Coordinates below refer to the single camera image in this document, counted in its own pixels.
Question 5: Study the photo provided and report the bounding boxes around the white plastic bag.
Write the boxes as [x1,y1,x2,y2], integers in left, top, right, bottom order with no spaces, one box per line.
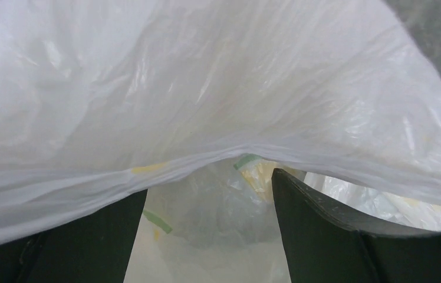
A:
[0,1,441,282]

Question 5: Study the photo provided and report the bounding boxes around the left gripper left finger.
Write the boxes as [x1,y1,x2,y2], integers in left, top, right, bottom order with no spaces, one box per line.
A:
[0,191,147,282]

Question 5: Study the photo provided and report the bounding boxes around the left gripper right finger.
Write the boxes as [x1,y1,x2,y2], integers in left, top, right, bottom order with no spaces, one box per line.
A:
[271,169,441,282]

